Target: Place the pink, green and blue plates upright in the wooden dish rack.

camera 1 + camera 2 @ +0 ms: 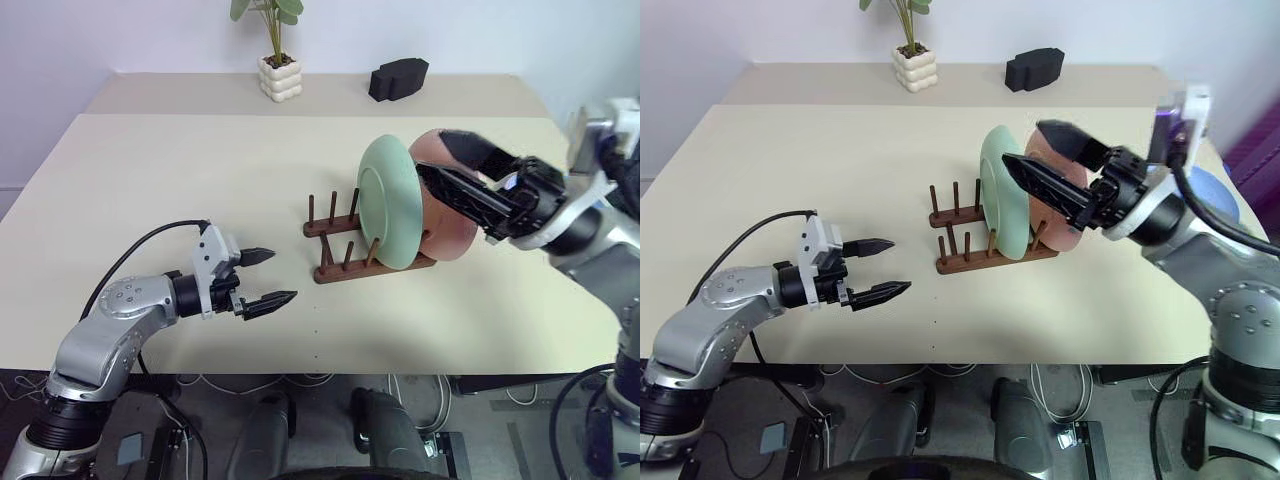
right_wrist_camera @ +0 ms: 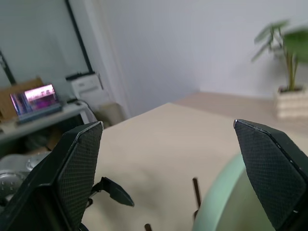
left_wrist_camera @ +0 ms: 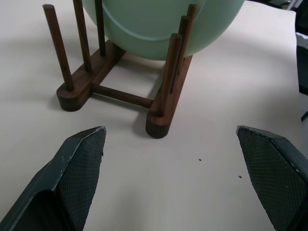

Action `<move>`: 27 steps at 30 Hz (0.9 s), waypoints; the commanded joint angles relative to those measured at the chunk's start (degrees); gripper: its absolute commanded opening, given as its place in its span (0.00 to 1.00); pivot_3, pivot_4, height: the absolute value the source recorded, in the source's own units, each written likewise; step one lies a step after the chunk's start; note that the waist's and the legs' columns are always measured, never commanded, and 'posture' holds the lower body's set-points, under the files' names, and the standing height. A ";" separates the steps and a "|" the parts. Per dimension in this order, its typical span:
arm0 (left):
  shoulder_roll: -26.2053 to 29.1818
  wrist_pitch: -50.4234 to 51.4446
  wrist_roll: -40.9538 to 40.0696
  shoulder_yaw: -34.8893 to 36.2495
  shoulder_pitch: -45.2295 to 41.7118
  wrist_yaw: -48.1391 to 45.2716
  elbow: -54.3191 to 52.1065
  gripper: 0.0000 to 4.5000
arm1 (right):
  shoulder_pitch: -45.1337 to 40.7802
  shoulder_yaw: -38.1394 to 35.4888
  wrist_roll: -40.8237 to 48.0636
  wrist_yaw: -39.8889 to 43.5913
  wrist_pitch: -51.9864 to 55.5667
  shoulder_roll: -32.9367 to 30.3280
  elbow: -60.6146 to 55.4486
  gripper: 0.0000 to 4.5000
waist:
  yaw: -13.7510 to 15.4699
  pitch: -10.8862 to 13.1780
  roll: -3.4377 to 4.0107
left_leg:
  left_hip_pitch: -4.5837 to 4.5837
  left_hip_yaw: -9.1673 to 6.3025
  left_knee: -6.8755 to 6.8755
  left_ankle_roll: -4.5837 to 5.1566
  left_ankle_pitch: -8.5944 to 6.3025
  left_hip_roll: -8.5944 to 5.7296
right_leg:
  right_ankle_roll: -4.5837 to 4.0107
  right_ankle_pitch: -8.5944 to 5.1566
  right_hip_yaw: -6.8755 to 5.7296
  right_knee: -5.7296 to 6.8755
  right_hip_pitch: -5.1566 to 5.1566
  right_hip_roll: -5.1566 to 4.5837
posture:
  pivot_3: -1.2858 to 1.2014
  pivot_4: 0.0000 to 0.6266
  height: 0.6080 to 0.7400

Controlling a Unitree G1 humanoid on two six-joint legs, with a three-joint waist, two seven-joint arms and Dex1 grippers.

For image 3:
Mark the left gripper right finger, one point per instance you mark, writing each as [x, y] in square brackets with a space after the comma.
[276, 173]

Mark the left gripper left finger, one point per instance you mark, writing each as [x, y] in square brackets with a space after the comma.
[60, 183]

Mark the green plate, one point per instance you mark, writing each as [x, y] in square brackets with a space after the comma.
[149, 21]

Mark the wooden dish rack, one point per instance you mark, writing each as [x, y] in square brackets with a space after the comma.
[166, 106]

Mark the black office chair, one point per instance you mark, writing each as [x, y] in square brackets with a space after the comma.
[303, 67]

